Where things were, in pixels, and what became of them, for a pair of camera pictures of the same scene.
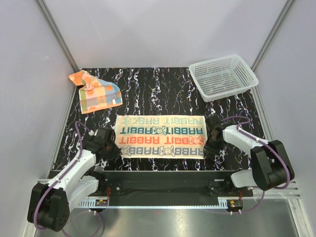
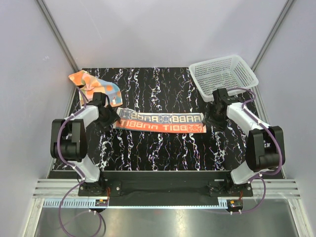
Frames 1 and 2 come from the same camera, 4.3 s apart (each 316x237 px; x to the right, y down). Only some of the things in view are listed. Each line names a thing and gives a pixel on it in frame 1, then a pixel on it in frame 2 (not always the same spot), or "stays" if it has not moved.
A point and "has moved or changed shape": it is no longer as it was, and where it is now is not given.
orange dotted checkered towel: x=96 y=94 stays
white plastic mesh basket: x=220 y=78 stays
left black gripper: x=116 y=153 -> x=113 y=117
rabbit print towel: x=161 y=136 has moved or changed shape
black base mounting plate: x=173 y=184 stays
